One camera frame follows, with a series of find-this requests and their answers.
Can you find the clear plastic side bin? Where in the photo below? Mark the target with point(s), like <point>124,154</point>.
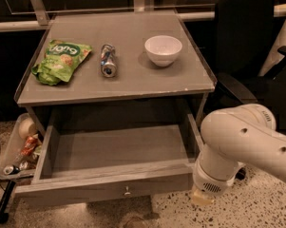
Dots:
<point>26,164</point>

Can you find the grey drawer cabinet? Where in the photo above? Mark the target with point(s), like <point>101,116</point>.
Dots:
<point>136,76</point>

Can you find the grey top drawer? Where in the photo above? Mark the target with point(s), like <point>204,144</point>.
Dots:
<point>96,162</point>

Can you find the red soda can in bin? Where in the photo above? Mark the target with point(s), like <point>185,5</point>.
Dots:
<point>29,146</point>

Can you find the metal railing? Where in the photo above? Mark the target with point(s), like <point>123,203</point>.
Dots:
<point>22,24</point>

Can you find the white bowl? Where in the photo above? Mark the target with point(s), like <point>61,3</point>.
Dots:
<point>163,50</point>

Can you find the black stand leg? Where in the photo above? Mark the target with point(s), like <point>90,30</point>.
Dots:
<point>4,201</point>

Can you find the green snack bag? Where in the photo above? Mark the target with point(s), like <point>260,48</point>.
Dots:
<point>60,61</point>

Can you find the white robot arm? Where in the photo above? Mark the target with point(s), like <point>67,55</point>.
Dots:
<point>233,137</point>

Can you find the crushed soda can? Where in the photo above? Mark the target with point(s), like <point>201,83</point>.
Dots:
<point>108,66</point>

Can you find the dark soda can in bin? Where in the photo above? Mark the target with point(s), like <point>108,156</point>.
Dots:
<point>11,170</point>

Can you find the white cup in bin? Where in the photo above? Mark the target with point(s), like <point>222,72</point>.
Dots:
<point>27,128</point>

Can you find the black office chair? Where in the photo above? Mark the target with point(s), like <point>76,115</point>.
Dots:
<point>243,38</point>

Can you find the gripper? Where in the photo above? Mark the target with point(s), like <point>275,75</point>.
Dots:
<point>208,183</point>

